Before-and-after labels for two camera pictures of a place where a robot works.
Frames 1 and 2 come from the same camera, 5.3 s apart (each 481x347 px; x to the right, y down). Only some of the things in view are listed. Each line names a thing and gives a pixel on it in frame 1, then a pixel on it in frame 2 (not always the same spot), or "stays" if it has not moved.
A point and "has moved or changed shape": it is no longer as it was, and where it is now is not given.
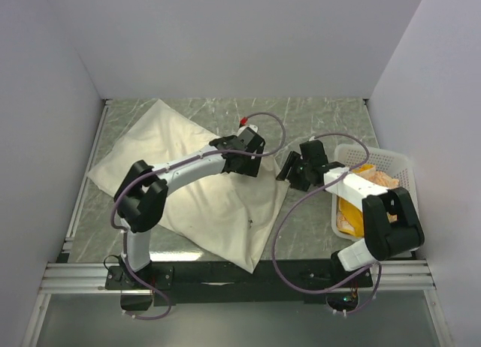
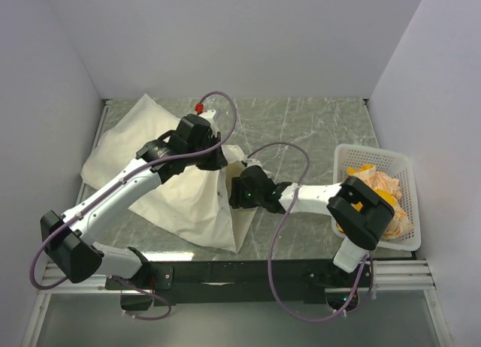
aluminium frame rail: x=79 y=278 stays
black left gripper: x=250 y=167 -> x=219 y=161
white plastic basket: x=348 y=155 stays
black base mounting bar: x=272 y=283 stays
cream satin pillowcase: x=225 y=212 has moved or changed shape
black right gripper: x=293 y=161 -> x=238 y=186
